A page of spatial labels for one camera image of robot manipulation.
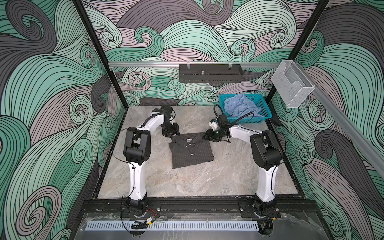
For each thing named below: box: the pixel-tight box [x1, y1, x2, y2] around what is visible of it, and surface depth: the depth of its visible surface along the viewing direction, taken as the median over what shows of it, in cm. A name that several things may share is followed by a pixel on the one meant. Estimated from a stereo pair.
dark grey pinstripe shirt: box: [168, 132, 215, 169], surface depth 92 cm
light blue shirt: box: [224, 93, 262, 117], surface depth 117 cm
